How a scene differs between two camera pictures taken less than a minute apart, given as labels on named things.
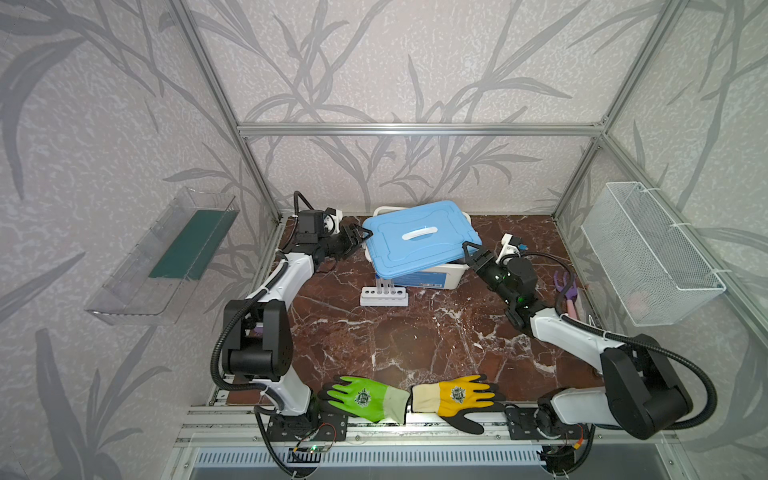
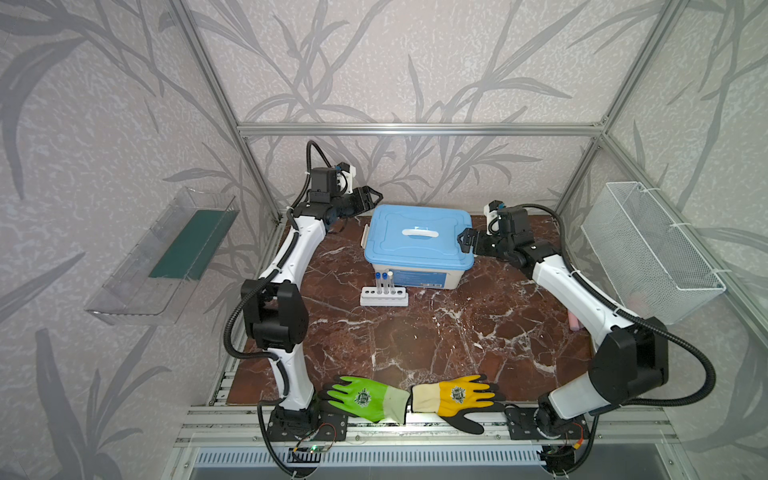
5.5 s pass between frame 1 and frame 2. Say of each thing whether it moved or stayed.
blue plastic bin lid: stayed
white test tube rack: stayed
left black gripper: moved
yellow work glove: stayed
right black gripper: moved
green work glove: stayed
